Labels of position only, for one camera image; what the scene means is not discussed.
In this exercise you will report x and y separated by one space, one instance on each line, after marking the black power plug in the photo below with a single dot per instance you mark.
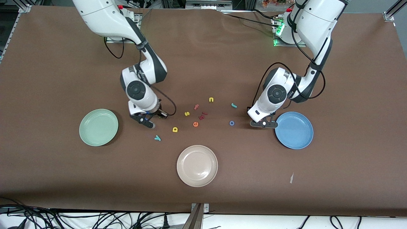
165 221

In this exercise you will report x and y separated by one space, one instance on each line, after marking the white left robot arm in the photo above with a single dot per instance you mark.
318 22

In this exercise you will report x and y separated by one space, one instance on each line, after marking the aluminium frame profile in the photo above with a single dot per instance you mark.
389 15

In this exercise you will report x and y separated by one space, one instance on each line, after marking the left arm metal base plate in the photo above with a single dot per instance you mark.
291 45

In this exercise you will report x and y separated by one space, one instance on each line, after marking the teal letter y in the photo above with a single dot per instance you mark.
157 138

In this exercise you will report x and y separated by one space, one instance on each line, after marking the metal frame post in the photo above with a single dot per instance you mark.
197 219

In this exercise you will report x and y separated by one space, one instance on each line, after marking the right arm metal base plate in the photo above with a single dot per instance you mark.
119 40

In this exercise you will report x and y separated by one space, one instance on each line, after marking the blue plate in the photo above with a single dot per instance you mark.
294 130

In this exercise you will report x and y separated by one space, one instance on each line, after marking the light green plate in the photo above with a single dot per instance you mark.
98 127

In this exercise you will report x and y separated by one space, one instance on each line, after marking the grey metal equipment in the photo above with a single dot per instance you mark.
206 3

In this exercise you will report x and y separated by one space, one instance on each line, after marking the brown dried plant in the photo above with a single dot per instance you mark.
273 2

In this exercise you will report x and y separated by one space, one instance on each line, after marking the aluminium table edge rail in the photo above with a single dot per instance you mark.
8 36

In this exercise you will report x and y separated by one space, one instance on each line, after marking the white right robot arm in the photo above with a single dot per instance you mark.
105 16

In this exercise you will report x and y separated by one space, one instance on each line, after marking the aluminium corner bracket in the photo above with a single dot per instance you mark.
24 8

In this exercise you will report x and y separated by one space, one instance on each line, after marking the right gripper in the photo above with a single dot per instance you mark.
158 113

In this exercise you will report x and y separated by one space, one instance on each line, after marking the beige plate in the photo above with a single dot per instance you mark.
197 165

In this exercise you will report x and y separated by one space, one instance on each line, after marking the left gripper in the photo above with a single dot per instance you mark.
248 108

